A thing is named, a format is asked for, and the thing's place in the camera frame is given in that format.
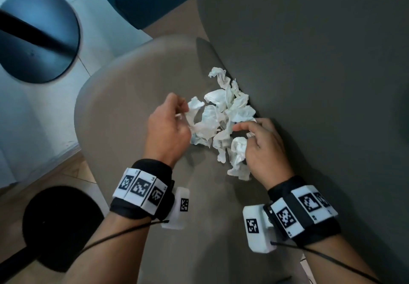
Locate person's right hand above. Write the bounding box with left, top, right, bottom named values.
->
left=232, top=117, right=295, bottom=191

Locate person's left hand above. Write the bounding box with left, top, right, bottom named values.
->
left=143, top=92, right=193, bottom=170

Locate white tissue piece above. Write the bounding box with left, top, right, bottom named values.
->
left=227, top=137, right=252, bottom=181
left=186, top=97, right=206, bottom=134

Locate grey chair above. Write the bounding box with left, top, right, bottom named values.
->
left=74, top=0, right=409, bottom=284

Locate pile of white tissues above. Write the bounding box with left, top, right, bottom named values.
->
left=190, top=67, right=258, bottom=163

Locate person's left forearm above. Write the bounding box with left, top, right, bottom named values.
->
left=62, top=212, right=151, bottom=284

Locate person's right forearm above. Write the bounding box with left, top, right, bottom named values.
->
left=302, top=234, right=383, bottom=284

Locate black wristband with marker tags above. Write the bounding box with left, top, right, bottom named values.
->
left=265, top=175, right=341, bottom=248
left=109, top=159, right=176, bottom=222

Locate metal step edge strip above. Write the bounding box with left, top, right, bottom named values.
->
left=0, top=141, right=82, bottom=192

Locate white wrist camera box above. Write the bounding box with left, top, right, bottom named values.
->
left=242, top=204, right=278, bottom=254
left=161, top=187, right=191, bottom=230

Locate thin black cable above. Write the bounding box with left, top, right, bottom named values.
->
left=76, top=220, right=170, bottom=254
left=270, top=241, right=381, bottom=284

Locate black round table pedestal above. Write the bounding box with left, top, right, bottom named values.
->
left=0, top=185, right=105, bottom=273
left=0, top=0, right=81, bottom=85

